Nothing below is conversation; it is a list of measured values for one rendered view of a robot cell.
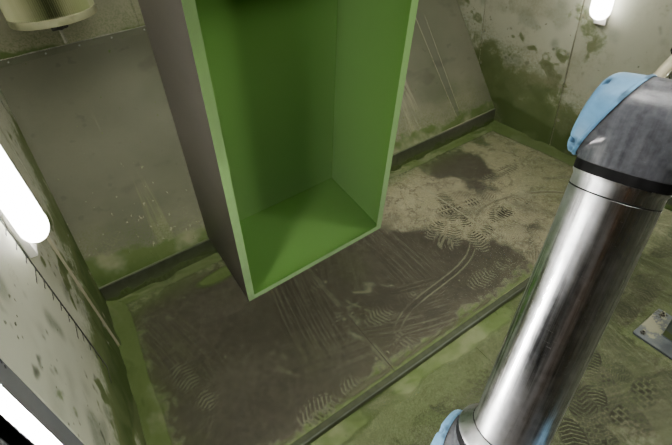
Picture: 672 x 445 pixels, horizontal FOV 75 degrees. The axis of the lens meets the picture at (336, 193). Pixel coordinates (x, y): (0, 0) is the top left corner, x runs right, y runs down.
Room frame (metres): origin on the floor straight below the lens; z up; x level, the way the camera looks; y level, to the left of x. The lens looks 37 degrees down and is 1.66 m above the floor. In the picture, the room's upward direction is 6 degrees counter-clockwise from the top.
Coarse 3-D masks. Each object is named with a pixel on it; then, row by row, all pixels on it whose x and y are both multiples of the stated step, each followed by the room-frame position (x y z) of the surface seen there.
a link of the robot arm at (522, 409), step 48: (624, 96) 0.46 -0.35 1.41; (576, 144) 0.47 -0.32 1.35; (624, 144) 0.43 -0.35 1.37; (576, 192) 0.43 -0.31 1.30; (624, 192) 0.40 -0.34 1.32; (576, 240) 0.39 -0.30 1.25; (624, 240) 0.37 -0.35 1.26; (528, 288) 0.40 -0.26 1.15; (576, 288) 0.36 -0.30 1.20; (624, 288) 0.36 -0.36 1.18; (528, 336) 0.35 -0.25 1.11; (576, 336) 0.33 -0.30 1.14; (528, 384) 0.31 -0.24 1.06; (576, 384) 0.31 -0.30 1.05; (480, 432) 0.30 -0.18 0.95; (528, 432) 0.28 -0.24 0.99
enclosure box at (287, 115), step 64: (192, 0) 0.85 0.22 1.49; (256, 0) 1.33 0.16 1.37; (320, 0) 1.45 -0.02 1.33; (384, 0) 1.29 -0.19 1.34; (192, 64) 0.88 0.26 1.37; (256, 64) 1.35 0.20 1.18; (320, 64) 1.49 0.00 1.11; (384, 64) 1.29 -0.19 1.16; (192, 128) 1.03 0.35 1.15; (256, 128) 1.38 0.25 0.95; (320, 128) 1.54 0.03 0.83; (384, 128) 1.30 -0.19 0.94; (256, 192) 1.41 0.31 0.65; (320, 192) 1.54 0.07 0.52; (384, 192) 1.29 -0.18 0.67; (256, 256) 1.21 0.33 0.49; (320, 256) 1.20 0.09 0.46
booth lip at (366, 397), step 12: (516, 288) 1.28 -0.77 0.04; (504, 300) 1.22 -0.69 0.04; (480, 312) 1.17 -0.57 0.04; (492, 312) 1.18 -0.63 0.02; (468, 324) 1.12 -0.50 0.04; (456, 336) 1.08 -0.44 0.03; (432, 348) 1.03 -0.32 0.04; (420, 360) 0.98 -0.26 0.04; (396, 372) 0.94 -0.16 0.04; (408, 372) 0.95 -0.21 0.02; (384, 384) 0.90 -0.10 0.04; (360, 396) 0.86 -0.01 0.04; (372, 396) 0.86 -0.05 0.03; (348, 408) 0.82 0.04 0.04; (336, 420) 0.78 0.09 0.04; (312, 432) 0.75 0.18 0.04; (324, 432) 0.75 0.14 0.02; (300, 444) 0.71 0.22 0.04
